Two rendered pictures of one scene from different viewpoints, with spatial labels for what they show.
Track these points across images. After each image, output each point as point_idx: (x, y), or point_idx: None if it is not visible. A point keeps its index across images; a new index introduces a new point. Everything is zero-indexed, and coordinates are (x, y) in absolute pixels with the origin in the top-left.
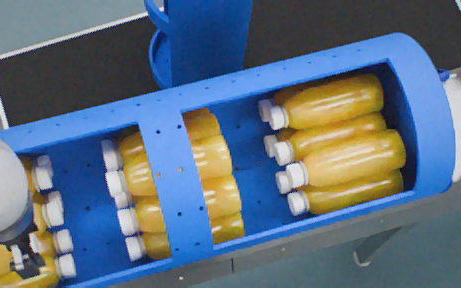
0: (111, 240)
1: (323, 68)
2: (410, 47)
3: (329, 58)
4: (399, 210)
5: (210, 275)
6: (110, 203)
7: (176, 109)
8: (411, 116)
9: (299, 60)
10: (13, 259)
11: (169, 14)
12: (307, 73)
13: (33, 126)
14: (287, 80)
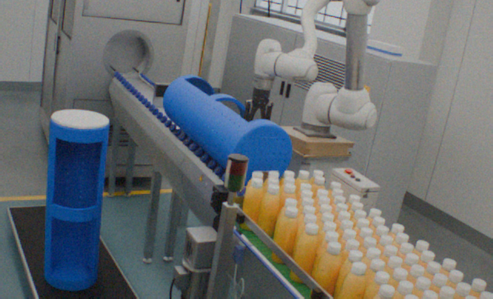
0: None
1: (189, 85)
2: (179, 78)
3: (183, 86)
4: None
5: None
6: (217, 165)
7: (209, 96)
8: (202, 79)
9: (183, 91)
10: (269, 104)
11: (98, 196)
12: (191, 85)
13: (218, 116)
14: (194, 87)
